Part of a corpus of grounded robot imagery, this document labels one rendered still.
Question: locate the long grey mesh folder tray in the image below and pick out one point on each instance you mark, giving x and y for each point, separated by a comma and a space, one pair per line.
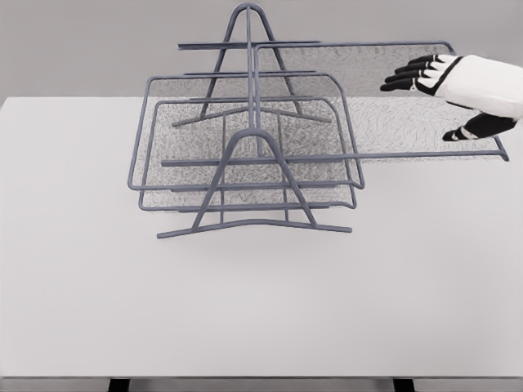
392, 122

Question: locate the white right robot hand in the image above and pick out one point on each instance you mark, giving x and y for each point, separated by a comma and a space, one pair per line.
470, 81

